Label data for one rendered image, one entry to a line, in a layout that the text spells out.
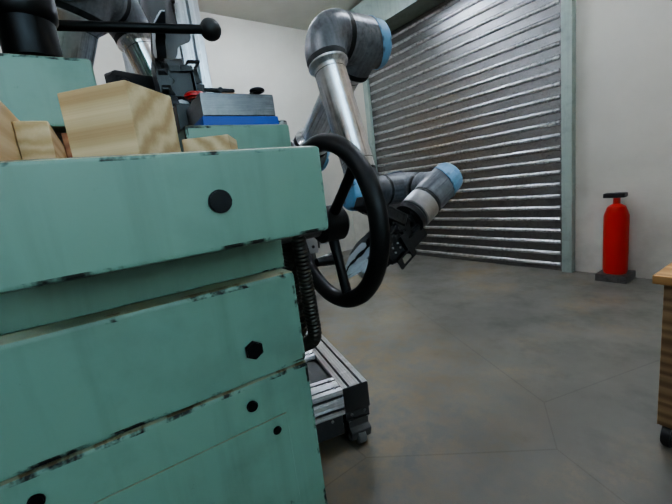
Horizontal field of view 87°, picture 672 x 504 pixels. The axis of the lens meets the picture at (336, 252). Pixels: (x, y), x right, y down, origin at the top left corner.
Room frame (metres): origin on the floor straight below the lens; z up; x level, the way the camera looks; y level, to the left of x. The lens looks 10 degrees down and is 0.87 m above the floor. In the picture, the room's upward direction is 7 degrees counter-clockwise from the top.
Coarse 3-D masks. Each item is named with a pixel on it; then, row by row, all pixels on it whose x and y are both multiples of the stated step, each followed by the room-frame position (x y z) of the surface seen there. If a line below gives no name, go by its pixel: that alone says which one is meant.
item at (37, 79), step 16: (0, 64) 0.38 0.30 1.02; (16, 64) 0.38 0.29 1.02; (32, 64) 0.39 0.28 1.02; (48, 64) 0.39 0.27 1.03; (64, 64) 0.40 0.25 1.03; (80, 64) 0.41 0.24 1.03; (0, 80) 0.37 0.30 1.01; (16, 80) 0.38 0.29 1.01; (32, 80) 0.39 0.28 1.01; (48, 80) 0.39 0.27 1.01; (64, 80) 0.40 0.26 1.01; (80, 80) 0.41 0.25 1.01; (0, 96) 0.37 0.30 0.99; (16, 96) 0.38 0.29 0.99; (32, 96) 0.38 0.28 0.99; (48, 96) 0.39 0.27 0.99; (16, 112) 0.38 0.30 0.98; (32, 112) 0.38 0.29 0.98; (48, 112) 0.39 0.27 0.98; (64, 128) 0.40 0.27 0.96
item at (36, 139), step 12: (24, 132) 0.26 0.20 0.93; (36, 132) 0.26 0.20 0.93; (48, 132) 0.27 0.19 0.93; (24, 144) 0.26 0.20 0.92; (36, 144) 0.26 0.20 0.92; (48, 144) 0.27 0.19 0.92; (60, 144) 0.33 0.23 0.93; (24, 156) 0.26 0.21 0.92; (36, 156) 0.26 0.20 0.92; (48, 156) 0.27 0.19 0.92; (60, 156) 0.30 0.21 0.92
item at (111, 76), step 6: (108, 72) 0.66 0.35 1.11; (114, 72) 0.66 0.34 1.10; (120, 72) 0.67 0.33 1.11; (126, 72) 0.68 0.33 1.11; (108, 78) 0.66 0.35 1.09; (114, 78) 0.65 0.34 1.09; (120, 78) 0.66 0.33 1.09; (126, 78) 0.67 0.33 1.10; (132, 78) 0.68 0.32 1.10; (138, 78) 0.69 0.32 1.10; (144, 78) 0.71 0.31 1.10; (150, 78) 0.72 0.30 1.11; (138, 84) 0.69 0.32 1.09; (144, 84) 0.70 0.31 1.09; (150, 84) 0.71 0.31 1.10
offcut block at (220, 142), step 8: (208, 136) 0.36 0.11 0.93; (216, 136) 0.36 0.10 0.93; (224, 136) 0.36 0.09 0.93; (184, 144) 0.36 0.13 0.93; (192, 144) 0.36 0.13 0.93; (200, 144) 0.36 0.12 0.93; (208, 144) 0.36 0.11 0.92; (216, 144) 0.36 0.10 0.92; (224, 144) 0.36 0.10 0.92; (232, 144) 0.37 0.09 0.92
